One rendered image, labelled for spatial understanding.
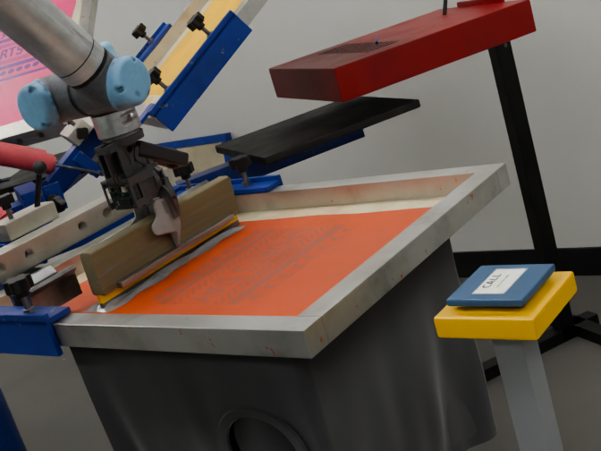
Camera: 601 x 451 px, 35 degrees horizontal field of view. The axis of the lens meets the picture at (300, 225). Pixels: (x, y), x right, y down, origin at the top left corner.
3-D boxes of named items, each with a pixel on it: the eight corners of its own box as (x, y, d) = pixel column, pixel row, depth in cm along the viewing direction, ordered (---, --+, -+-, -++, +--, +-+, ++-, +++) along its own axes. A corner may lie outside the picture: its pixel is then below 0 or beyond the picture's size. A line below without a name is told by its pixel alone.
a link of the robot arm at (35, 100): (50, 77, 137) (102, 56, 145) (4, 89, 144) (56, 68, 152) (70, 128, 140) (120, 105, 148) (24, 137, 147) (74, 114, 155)
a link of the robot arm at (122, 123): (114, 106, 161) (145, 99, 156) (122, 131, 163) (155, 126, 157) (81, 121, 156) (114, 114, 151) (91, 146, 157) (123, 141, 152)
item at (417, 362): (504, 429, 166) (446, 203, 155) (375, 601, 134) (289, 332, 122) (488, 427, 168) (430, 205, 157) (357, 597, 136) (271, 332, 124)
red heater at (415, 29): (448, 41, 298) (439, 4, 295) (538, 36, 256) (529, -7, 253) (278, 102, 279) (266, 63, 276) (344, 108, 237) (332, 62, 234)
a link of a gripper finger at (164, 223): (158, 258, 160) (134, 209, 158) (181, 243, 164) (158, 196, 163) (170, 255, 158) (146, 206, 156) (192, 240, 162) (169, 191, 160)
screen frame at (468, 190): (511, 183, 154) (505, 162, 153) (311, 359, 112) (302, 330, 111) (178, 212, 204) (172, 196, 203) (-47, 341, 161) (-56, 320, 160)
